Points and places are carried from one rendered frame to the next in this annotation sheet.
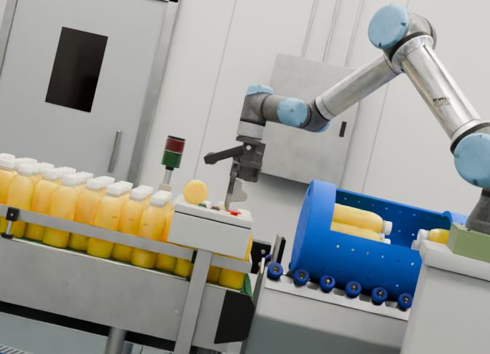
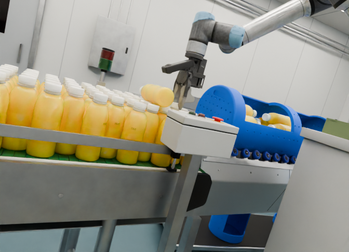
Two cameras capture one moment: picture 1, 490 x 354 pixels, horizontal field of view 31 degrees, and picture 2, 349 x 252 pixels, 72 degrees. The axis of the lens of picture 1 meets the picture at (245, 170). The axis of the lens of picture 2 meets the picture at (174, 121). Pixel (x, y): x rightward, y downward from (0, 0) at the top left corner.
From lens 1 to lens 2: 174 cm
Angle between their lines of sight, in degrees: 30
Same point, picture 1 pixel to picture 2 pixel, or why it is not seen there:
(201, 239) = (202, 147)
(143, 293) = (134, 188)
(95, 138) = (8, 46)
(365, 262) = (257, 138)
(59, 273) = (53, 185)
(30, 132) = not seen: outside the picture
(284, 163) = not seen: hidden behind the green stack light
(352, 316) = (245, 170)
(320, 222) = (240, 116)
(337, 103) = (256, 34)
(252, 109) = (204, 32)
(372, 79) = (287, 18)
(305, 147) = not seen: hidden behind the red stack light
